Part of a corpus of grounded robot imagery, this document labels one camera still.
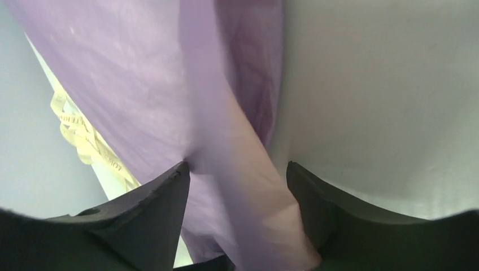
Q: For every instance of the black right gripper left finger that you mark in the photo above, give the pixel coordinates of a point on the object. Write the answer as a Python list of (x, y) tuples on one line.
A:
[(136, 231)]

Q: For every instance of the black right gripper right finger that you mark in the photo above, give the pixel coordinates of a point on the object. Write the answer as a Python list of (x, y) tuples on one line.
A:
[(351, 234)]

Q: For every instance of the cream ribbon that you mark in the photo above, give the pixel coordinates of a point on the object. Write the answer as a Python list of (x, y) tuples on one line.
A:
[(89, 144)]

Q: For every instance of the purple wrapping paper sheet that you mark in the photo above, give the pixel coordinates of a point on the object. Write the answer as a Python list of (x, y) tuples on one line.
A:
[(121, 63)]

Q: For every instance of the pink wrapping paper sheet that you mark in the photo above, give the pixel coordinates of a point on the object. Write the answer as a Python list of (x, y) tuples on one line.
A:
[(262, 194)]

